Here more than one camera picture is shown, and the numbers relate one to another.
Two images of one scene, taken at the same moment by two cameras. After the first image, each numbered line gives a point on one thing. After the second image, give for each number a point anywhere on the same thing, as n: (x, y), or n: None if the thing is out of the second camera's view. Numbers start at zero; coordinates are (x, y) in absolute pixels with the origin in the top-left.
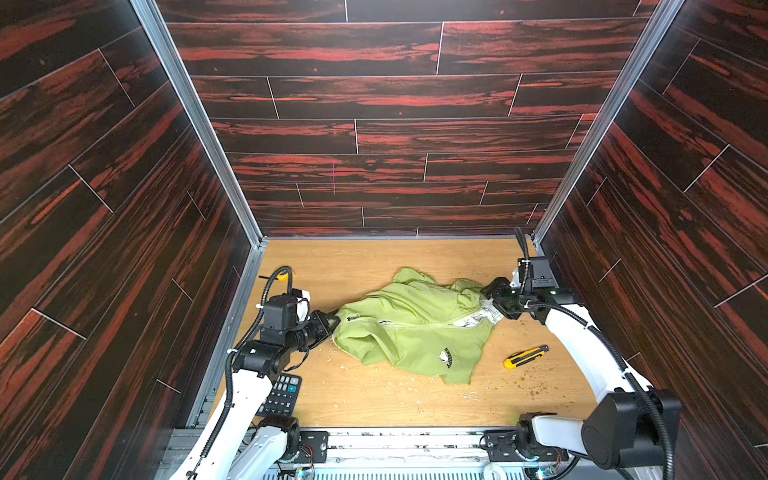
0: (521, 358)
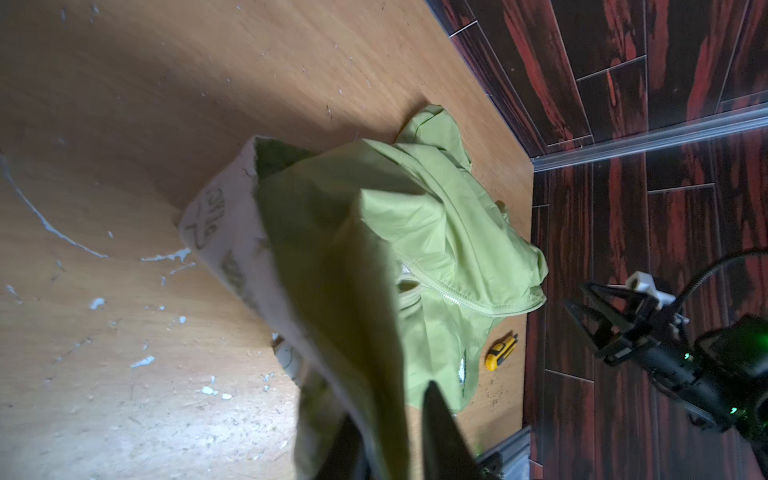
0: (500, 351)
